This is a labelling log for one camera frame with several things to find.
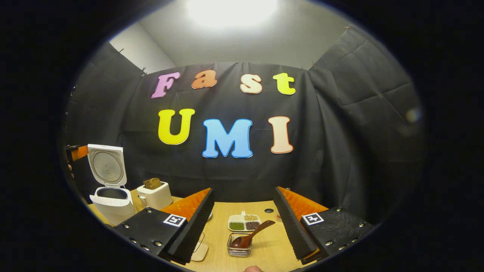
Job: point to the rectangular ceiling light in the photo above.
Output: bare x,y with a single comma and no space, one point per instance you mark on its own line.
230,11

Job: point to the brown toast slice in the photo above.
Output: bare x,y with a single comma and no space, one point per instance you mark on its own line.
146,183
157,184

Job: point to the white toaster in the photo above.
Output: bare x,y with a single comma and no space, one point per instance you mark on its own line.
157,198

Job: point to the black backdrop cloth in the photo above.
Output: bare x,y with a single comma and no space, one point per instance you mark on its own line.
340,151

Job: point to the brown wooden spoon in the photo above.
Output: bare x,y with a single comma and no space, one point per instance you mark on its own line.
255,232

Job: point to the white rice cooker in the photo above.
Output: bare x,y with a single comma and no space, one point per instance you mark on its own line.
113,206

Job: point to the white divided rice dish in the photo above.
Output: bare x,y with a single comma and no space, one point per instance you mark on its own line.
237,226

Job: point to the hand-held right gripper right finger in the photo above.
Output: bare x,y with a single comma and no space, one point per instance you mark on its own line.
293,230

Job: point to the small light wooden board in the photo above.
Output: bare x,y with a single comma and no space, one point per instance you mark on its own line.
199,251

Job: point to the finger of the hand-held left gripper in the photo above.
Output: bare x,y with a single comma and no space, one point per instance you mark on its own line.
81,152

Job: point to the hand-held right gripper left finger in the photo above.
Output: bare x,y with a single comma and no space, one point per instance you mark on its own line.
193,230

